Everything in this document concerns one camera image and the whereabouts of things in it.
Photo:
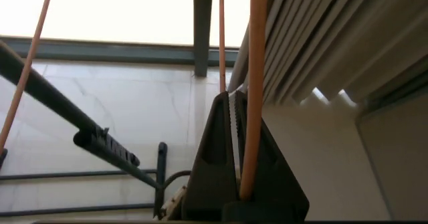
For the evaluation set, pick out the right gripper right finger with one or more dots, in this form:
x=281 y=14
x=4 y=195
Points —
x=281 y=194

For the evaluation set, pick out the black clothes rack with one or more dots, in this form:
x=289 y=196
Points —
x=100 y=143

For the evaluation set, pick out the beige curtain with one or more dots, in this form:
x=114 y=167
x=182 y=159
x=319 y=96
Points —
x=334 y=33

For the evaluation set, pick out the window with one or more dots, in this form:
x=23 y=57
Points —
x=202 y=26

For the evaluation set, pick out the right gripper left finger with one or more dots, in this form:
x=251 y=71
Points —
x=204 y=190

